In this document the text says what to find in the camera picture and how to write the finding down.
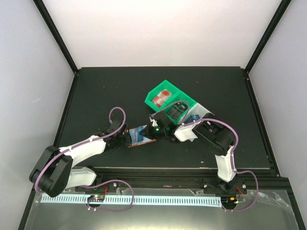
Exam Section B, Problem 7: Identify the green bin left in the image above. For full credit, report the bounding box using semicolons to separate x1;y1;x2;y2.
144;80;180;112

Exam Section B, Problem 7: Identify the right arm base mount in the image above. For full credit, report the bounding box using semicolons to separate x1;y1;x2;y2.
202;177;247;195

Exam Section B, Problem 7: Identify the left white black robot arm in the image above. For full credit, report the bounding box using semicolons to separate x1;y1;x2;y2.
29;121;131;197

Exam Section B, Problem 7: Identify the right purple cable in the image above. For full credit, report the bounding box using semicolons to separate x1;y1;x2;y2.
150;100;260;213

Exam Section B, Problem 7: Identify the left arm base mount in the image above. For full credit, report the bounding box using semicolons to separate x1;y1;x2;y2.
72;181;119;195

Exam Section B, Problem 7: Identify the green bin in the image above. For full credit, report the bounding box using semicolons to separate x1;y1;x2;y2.
164;91;196;124
144;80;180;112

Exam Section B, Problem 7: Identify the white slotted cable duct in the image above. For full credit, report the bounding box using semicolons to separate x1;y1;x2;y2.
40;194;222;207

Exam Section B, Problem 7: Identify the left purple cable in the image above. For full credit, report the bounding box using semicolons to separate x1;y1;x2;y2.
35;107;134;213

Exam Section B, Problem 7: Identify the blue credit card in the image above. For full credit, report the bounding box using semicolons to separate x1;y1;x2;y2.
129;126;144;145
187;115;200;123

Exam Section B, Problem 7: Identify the green bin middle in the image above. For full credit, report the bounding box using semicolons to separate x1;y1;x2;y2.
164;91;196;124

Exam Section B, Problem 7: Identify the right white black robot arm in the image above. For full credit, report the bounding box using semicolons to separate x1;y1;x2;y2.
139;111;238;193

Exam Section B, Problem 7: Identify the black aluminium frame rail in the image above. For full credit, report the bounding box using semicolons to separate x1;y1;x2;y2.
18;168;305;230

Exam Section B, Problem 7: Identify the white bin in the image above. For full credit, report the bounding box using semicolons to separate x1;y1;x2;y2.
185;103;213;122

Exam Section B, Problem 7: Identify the purple cable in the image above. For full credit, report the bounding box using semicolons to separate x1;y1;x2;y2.
35;107;134;213
150;100;260;213

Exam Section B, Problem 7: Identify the brown leather card holder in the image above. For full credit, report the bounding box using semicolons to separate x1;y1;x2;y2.
125;125;156;148

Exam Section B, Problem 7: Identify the red patterned card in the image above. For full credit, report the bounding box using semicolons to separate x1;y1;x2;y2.
152;89;172;108

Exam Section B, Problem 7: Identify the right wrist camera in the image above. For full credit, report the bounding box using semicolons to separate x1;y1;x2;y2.
149;115;158;127

